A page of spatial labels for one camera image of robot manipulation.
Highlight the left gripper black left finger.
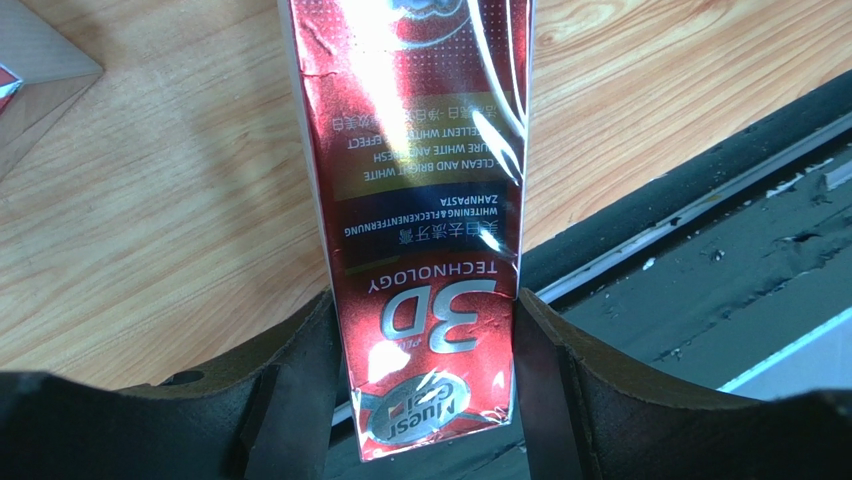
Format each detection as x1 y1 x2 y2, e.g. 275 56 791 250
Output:
1 292 341 479

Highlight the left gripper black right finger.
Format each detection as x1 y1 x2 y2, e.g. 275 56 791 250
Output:
512 289 851 479

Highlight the red 3D toothpaste box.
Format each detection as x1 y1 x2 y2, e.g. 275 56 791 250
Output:
278 0 535 462

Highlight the small red toothpaste box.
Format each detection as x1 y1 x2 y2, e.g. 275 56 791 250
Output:
1 1 103 177

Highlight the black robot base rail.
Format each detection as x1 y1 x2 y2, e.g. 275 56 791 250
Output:
326 69 852 480

